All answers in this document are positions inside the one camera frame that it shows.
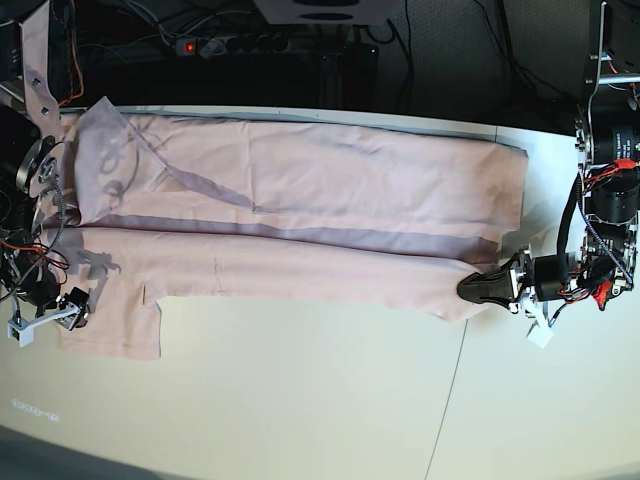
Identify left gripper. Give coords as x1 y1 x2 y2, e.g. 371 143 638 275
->
457 234 636 315

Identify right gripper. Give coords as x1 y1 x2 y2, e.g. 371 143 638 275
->
1 240 90 330

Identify pink T-shirt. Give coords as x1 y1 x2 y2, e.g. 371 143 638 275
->
49 99 528 360

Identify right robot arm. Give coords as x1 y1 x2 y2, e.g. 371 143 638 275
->
1 1 90 345

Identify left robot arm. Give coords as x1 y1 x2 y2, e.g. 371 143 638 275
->
457 1 639 313

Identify white table sticker label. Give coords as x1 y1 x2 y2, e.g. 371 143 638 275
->
11 398 60 423

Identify black power adapter box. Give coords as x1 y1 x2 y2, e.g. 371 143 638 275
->
342 42 378 111

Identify white power strip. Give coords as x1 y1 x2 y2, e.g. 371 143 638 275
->
174 33 290 59

